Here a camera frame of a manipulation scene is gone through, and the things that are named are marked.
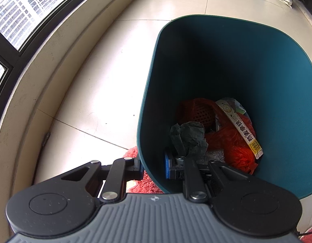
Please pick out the red mesh net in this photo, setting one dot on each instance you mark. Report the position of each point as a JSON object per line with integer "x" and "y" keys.
{"x": 198, "y": 112}

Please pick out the red fluffy rug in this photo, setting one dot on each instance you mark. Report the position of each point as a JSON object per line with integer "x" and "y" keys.
{"x": 145, "y": 185}

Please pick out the crumpled green paper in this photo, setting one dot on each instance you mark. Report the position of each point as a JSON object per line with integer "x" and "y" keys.
{"x": 192, "y": 138}

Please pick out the teal plastic trash bin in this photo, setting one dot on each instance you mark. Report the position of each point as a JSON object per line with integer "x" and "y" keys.
{"x": 196, "y": 63}

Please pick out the black framed window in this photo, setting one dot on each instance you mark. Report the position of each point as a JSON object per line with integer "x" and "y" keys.
{"x": 9, "y": 55}

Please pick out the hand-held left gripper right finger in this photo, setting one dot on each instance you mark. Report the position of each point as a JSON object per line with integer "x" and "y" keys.
{"x": 167, "y": 165}

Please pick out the white and yellow snack packet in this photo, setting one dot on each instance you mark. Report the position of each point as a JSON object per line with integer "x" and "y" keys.
{"x": 243, "y": 129}

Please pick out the red plastic bag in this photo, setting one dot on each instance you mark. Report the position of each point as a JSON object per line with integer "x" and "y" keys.
{"x": 234, "y": 146}

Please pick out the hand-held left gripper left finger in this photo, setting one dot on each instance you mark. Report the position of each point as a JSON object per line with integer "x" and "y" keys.
{"x": 134, "y": 169}

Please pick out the grey plastic wrap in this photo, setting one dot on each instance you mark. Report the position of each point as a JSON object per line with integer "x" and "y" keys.
{"x": 215, "y": 155}

